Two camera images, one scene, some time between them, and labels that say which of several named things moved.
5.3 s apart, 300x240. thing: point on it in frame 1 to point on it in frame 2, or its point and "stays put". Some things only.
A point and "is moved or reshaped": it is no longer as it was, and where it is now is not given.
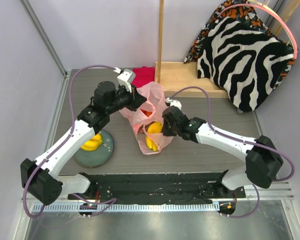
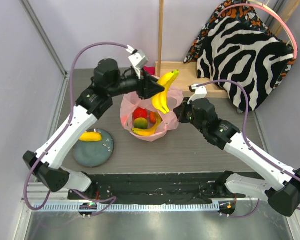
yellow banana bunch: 93,143 to 160,98
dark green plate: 99,156 stays put
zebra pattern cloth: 243,62 stays put
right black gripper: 168,122 to 181,111
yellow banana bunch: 153,127 to 149,131
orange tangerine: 146,113 to 152,117
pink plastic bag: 151,111 is moved or reshaped
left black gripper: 136,99 to 147,86
